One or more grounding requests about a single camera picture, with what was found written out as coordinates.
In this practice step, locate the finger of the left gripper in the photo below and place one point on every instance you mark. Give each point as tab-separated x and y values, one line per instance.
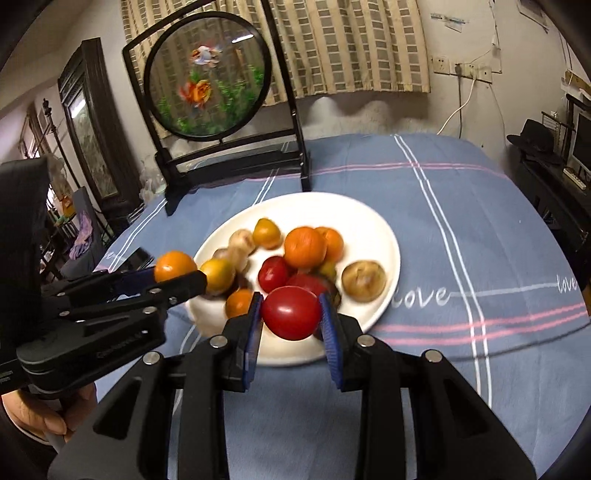
101	285
162	296

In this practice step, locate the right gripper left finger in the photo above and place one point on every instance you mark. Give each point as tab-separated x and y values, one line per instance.
127	436

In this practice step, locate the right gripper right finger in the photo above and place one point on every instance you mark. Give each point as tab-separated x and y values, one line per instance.
456	434

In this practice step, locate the small orange top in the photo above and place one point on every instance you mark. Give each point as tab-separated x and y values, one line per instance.
173	264

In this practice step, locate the small orange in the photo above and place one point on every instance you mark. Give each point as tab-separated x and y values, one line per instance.
173	264
238	303

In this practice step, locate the striped pepino melon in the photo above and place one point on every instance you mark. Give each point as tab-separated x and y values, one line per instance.
234	255

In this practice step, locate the pale yellow round fruit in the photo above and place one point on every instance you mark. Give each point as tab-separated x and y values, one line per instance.
242	239

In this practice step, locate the red cherry tomato front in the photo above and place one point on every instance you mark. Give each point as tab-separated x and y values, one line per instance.
274	273

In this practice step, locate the red cherry tomato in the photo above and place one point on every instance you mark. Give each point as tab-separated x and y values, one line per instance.
274	273
292	313

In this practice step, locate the large yellow-orange fruit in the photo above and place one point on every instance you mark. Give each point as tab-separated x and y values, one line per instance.
267	235

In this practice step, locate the red cherry tomato back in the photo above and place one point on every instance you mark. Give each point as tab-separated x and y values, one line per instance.
292	313

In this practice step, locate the bumpy mandarin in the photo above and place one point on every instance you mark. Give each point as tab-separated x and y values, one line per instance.
304	248
334	242

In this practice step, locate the small longan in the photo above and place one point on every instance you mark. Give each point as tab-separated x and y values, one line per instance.
328	270

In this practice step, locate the red plum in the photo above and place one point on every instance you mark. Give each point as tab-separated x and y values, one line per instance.
315	284

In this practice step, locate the wrinkled dark passion fruit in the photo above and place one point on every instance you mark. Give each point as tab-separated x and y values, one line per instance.
333	293

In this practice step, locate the person's left hand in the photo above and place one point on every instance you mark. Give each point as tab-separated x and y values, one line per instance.
38	418

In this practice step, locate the black smartphone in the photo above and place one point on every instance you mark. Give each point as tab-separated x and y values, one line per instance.
138	260

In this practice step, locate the tan passion fruit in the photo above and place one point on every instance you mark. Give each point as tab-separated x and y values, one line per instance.
364	280

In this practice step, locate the white oval plate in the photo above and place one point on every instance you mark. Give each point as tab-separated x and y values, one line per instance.
367	236

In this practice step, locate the framed painting dark wood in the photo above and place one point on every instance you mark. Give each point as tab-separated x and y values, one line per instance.
96	132

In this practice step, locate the round goldfish screen on stand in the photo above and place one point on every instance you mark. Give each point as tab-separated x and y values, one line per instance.
186	162

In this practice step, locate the black hat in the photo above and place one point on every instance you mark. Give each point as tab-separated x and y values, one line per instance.
535	140

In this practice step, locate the computer monitor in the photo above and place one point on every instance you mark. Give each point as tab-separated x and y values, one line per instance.
579	137

